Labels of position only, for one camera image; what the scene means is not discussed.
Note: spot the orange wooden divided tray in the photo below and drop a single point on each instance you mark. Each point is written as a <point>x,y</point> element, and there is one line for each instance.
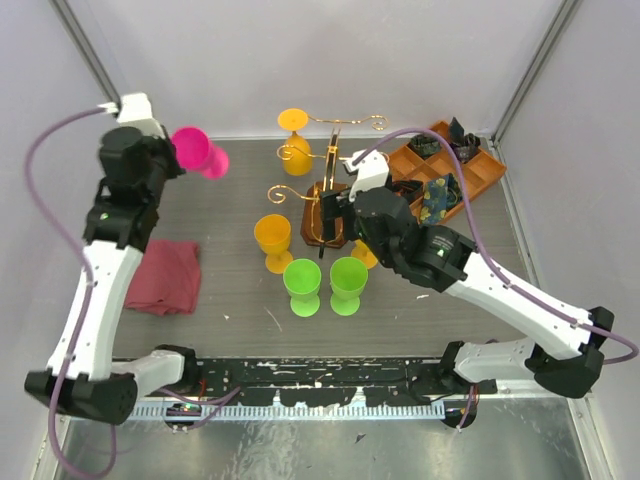
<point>482,172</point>

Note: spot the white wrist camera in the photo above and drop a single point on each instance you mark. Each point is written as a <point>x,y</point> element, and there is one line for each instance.
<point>370,173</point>
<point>135,110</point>

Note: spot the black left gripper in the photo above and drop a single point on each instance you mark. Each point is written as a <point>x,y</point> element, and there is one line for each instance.
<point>167,155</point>

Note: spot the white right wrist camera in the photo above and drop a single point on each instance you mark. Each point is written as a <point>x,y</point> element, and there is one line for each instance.
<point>370,173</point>

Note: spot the orange wine glass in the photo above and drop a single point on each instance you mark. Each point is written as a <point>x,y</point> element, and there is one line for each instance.
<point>273,234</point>
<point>362,252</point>
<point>295,153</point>

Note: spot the pink plastic wine glass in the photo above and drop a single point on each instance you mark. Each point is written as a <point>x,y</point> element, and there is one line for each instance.
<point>196,152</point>

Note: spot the gold wire wine glass rack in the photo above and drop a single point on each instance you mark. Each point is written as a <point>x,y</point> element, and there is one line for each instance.
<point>311,228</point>

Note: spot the blue yellow patterned cloth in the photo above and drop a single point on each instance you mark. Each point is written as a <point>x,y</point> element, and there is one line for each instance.
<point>440,196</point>

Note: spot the grey slotted cable duct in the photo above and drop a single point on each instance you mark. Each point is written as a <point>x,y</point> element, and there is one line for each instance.
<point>178,412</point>

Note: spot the black rolled belt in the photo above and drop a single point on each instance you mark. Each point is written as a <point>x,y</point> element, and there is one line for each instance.
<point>409,190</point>

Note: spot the green wine glass right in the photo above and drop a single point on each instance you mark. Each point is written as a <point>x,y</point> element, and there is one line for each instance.
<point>348,278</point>

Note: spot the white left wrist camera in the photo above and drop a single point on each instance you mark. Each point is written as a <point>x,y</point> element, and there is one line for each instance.
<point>135,110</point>

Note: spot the green wine glass left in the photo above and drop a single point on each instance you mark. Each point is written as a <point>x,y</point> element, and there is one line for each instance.
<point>302,280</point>

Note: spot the red folded cloth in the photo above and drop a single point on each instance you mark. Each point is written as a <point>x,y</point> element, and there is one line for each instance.
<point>168,279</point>

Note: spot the black mounting rail base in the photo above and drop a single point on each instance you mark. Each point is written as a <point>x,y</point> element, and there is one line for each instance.
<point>323,382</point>

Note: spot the dark green patterned cloth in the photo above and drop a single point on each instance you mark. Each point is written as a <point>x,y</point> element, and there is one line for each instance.
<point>424,146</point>

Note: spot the green wine glass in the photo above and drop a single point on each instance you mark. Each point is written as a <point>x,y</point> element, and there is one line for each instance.
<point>348,278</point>
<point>302,280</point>

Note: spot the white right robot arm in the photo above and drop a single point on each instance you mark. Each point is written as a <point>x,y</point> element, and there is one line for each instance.
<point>560,347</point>

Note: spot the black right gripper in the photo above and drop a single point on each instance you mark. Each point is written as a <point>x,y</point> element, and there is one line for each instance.
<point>330,212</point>

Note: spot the dark blue folded cloth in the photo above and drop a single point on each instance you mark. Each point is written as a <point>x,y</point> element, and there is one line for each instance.
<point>464,144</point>

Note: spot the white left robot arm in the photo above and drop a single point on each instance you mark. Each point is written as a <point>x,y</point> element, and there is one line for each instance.
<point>81,379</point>

